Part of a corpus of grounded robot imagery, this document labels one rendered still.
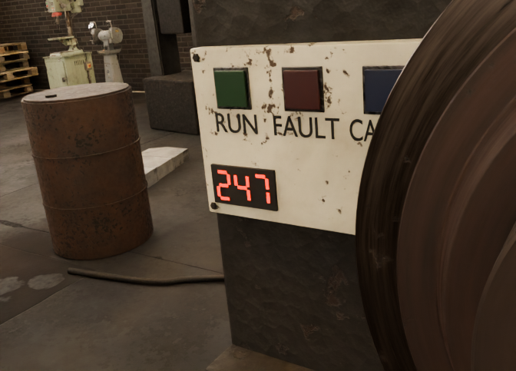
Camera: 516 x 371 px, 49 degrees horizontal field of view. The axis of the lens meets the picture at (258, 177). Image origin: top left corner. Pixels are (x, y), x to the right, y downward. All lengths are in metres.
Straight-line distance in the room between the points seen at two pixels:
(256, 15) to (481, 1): 0.28
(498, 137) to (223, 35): 0.35
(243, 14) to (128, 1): 8.52
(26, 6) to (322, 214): 10.51
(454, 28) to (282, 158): 0.27
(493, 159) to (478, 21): 0.08
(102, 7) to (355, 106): 9.05
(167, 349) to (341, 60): 1.93
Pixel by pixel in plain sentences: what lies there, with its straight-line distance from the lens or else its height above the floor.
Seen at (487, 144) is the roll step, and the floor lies 1.20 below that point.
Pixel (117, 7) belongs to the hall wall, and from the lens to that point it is 9.26.
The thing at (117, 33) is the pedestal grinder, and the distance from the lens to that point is 8.88.
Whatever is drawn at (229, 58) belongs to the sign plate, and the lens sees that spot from 0.56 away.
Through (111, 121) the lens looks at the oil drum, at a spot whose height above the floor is 0.73.
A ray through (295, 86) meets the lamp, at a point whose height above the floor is 1.20.
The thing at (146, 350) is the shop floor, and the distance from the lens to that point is 2.35.
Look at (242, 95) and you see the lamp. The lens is 0.56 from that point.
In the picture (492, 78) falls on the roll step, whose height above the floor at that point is 1.23.
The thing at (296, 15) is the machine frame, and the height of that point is 1.26.
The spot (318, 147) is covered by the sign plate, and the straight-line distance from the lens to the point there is 0.53.
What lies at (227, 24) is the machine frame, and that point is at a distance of 0.59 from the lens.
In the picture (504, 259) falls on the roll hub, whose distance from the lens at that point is 0.27.
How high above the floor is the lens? 1.29
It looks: 18 degrees down
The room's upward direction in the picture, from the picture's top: 5 degrees counter-clockwise
